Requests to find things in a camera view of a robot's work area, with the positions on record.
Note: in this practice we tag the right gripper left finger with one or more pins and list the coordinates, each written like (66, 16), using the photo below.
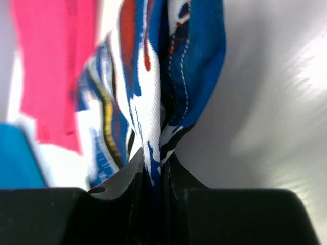
(102, 215)

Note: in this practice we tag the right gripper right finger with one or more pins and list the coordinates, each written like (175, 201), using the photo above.
(196, 214)

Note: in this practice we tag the blue white patterned cloth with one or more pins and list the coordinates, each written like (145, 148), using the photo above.
(148, 82)

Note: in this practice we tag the pink cloth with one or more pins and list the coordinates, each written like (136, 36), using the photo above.
(56, 38)

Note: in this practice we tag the blue hard-shell suitcase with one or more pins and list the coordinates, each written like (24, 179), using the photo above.
(19, 167)

